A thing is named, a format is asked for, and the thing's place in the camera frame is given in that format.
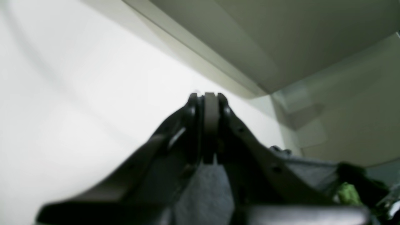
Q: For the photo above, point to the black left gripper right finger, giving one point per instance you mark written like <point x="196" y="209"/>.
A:
<point x="264" y="189"/>

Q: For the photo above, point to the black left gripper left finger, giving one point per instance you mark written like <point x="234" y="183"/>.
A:
<point x="145" y="187"/>

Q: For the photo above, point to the grey t-shirt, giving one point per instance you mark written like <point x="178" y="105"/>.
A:
<point x="208" y="199"/>

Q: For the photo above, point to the green cloth on floor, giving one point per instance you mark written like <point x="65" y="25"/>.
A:
<point x="348" y="195"/>

